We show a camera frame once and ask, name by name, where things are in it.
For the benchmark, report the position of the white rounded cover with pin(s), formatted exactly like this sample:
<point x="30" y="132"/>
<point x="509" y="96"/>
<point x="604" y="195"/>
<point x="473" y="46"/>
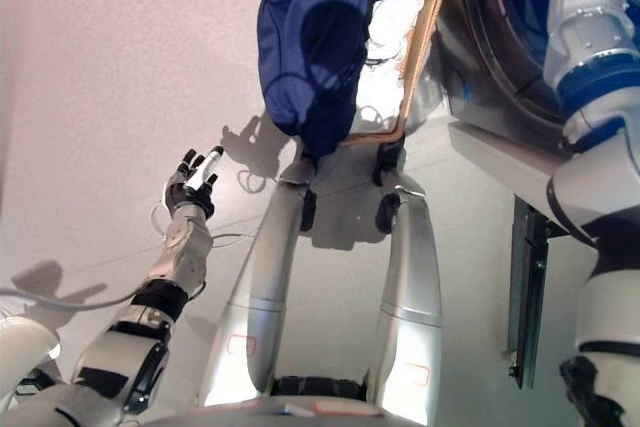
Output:
<point x="25" y="342"/>

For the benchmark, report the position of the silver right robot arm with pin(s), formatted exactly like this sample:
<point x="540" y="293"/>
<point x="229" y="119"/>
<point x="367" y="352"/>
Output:
<point x="600" y="197"/>

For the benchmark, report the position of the white appliance enclosure panel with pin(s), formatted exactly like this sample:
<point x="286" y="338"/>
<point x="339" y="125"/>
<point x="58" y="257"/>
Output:
<point x="500" y="162"/>

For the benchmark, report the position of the brown wicker laundry basket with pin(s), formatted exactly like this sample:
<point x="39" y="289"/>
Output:
<point x="420" y="47"/>

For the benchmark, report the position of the black left robot foot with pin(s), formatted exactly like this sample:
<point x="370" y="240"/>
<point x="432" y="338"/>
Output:
<point x="308" y="209"/>

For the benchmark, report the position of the black robot foot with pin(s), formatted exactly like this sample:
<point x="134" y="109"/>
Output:
<point x="308" y="209"/>
<point x="389" y="212"/>

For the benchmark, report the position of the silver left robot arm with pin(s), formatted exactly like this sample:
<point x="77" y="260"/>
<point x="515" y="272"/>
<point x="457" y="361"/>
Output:
<point x="125" y="347"/>

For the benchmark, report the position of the dark metal bracket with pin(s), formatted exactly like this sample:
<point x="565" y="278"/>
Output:
<point x="527" y="297"/>

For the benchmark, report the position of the black right robot foot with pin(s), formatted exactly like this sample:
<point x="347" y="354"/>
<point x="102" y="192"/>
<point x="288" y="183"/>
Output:
<point x="389" y="212"/>

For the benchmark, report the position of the blue garment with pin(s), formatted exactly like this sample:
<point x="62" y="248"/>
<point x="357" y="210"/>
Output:
<point x="310" y="47"/>

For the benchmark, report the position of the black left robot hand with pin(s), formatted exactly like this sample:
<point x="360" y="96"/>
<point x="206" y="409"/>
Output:
<point x="192" y="192"/>

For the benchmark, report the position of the white garment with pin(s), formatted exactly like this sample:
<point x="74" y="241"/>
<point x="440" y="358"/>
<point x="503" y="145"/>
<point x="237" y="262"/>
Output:
<point x="395" y="22"/>

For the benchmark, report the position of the silver right robot leg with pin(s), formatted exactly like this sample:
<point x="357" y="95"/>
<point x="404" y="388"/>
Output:
<point x="412" y="297"/>

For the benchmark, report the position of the grey front-load washing machine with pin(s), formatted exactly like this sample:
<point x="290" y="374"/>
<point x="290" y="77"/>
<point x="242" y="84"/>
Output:
<point x="480" y="22"/>

